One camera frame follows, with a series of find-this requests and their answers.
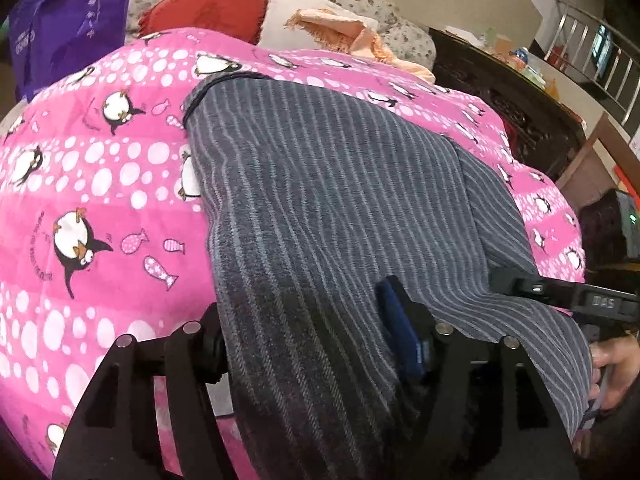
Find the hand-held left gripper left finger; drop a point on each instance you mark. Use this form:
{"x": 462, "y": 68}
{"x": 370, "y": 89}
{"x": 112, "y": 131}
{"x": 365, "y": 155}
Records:
{"x": 215, "y": 345}

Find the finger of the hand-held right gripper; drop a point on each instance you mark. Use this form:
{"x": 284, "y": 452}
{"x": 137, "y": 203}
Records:
{"x": 520, "y": 285}

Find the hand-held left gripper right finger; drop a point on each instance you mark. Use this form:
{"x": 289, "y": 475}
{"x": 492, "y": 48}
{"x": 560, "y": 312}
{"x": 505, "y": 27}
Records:
{"x": 400, "y": 330}

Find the grey striped jacket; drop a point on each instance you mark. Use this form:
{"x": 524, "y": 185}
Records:
{"x": 325, "y": 185}

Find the person's right hand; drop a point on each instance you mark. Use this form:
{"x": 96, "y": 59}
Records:
{"x": 622, "y": 365}

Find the light wooden board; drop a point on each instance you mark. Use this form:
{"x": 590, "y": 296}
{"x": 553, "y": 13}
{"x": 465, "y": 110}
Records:
{"x": 600, "y": 160}

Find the dark carved wooden cabinet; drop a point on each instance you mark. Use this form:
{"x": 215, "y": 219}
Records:
{"x": 500, "y": 100}

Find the pink penguin print blanket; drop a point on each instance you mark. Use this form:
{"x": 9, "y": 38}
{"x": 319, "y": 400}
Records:
{"x": 100, "y": 170}

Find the blue-capped bottle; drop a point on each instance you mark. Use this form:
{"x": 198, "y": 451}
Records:
{"x": 522, "y": 54}

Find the metal railing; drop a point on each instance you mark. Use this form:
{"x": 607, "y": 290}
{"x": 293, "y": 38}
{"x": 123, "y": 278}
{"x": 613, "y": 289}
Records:
{"x": 582, "y": 35}

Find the peach fringed cloth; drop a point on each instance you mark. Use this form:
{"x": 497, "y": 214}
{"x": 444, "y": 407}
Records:
{"x": 345, "y": 27}

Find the white pillow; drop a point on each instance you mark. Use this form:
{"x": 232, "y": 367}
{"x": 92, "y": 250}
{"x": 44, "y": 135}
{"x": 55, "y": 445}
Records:
{"x": 285, "y": 15}

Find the red cushion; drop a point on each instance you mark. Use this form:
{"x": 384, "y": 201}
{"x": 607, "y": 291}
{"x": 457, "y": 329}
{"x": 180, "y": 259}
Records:
{"x": 210, "y": 5}

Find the purple bag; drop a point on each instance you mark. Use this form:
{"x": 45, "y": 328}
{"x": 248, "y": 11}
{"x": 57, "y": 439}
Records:
{"x": 65, "y": 25}

